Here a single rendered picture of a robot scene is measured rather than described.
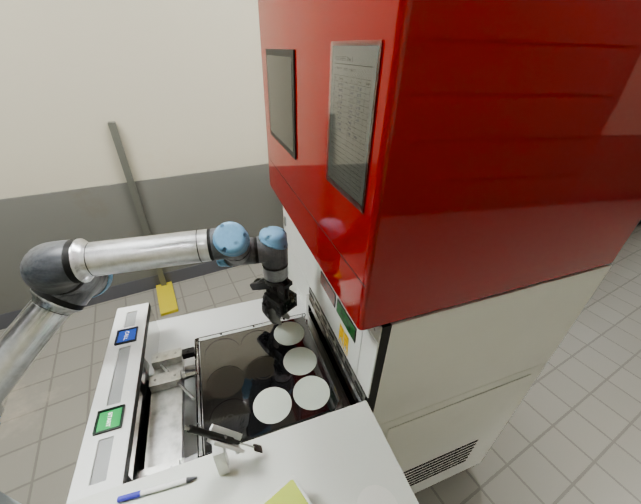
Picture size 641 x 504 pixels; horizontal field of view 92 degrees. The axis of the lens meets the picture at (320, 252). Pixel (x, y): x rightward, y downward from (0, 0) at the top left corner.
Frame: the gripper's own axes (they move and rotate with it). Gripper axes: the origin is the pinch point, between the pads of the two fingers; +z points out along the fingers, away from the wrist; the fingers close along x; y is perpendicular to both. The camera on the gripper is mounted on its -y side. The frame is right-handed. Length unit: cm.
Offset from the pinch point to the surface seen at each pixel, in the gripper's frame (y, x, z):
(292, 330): 6.7, 1.5, 1.2
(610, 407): 124, 140, 91
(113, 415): -1.3, -48.3, -5.1
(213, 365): -0.9, -23.4, 1.3
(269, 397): 18.8, -19.2, 1.3
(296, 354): 14.4, -4.4, 1.3
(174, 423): 5.1, -39.0, 3.3
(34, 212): -188, -31, 12
